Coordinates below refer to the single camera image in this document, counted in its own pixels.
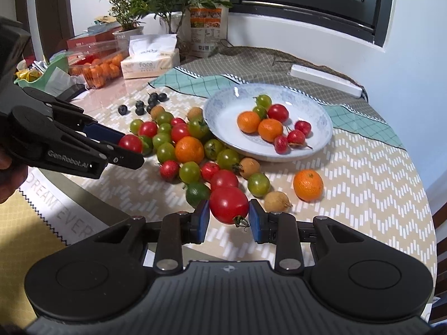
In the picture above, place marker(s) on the large red tomato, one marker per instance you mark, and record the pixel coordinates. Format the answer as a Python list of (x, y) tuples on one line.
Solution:
[(228, 205), (224, 180)]

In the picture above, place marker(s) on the white soft tissue pack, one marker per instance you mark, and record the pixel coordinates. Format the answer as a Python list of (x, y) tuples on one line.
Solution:
[(146, 66)]

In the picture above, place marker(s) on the pile of green tomatoes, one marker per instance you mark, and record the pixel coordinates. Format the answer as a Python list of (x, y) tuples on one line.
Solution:
[(166, 152)]

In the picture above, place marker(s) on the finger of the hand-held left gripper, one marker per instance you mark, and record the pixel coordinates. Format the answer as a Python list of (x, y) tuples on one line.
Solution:
[(125, 158), (104, 132)]

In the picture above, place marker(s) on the person's left hand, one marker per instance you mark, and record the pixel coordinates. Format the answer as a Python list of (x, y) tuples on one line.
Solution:
[(10, 181)]

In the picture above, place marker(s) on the black flat case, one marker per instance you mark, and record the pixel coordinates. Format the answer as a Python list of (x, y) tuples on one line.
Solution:
[(71, 93)]

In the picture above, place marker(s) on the grey lattice cloth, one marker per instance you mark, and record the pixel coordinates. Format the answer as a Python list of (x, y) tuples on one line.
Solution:
[(251, 62)]

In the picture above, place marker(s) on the green lime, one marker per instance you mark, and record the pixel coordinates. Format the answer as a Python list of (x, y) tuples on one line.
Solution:
[(198, 194)]

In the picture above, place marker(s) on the dark brown wooden door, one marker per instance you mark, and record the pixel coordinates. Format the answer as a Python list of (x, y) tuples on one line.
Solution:
[(59, 14)]

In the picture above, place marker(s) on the folded white paper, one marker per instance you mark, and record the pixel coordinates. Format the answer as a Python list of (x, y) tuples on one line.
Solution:
[(61, 80)]

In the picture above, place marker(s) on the brown wooden chair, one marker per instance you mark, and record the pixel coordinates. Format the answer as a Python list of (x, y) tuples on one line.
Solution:
[(440, 251)]

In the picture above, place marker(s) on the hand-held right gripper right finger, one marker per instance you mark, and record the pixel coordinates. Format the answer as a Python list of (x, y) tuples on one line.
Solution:
[(256, 221)]

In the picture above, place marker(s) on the white power strip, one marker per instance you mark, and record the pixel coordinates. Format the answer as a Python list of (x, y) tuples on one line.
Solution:
[(324, 78)]

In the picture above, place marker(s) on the mint green plastic tray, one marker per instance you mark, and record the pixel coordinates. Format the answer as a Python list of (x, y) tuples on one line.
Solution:
[(57, 63)]

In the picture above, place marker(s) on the small-leaf potted plant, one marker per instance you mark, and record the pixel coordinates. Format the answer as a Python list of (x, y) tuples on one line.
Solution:
[(127, 40)]

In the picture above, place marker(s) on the teal checked cloth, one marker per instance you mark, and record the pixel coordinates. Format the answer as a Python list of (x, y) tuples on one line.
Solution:
[(188, 83)]

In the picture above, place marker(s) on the brown longan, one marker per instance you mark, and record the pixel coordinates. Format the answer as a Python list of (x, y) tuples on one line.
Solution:
[(277, 201), (249, 167), (195, 113), (157, 111)]

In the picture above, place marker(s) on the round green cherry tomato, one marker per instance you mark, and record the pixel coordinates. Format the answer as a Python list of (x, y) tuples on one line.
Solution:
[(263, 101), (260, 112)]

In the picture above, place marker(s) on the yellow cloth with white border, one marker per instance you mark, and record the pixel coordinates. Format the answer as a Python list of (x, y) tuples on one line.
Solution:
[(21, 237)]

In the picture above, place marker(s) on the stack of booklets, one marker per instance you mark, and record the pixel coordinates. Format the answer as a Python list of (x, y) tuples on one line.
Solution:
[(104, 28)]

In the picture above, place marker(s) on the small mandarin orange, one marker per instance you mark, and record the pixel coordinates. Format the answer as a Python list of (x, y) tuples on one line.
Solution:
[(308, 185), (189, 150), (270, 129), (249, 121)]

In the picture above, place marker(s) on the yellow snack packet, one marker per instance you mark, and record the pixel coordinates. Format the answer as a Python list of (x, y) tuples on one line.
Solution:
[(28, 75)]

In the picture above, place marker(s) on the white blue-patterned plate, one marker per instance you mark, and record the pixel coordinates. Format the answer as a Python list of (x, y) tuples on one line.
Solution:
[(227, 129)]

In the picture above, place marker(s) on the clear box of small oranges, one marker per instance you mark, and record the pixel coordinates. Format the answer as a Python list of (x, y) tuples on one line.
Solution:
[(97, 71)]

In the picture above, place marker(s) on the cluster of blueberries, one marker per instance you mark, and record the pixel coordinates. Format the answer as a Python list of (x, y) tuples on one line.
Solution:
[(139, 108)]

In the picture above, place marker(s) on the dark window frame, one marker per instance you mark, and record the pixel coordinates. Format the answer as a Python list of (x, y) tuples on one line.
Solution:
[(380, 7)]

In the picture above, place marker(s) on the white printed paper bag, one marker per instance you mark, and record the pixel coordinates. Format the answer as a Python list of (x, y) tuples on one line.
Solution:
[(206, 38)]

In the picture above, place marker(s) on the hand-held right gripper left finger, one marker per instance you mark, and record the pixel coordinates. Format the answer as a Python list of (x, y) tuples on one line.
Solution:
[(202, 221)]

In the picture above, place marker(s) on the small red crabapple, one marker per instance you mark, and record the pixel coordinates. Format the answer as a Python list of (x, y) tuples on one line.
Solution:
[(296, 137), (169, 170), (281, 144), (178, 122), (209, 171), (303, 128)]

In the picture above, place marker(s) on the red cherry tomato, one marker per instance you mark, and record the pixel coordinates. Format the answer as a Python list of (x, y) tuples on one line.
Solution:
[(130, 142), (278, 112), (148, 129), (180, 132)]

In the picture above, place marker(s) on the red cardboard box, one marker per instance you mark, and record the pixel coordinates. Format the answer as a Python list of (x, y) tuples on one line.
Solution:
[(101, 36)]

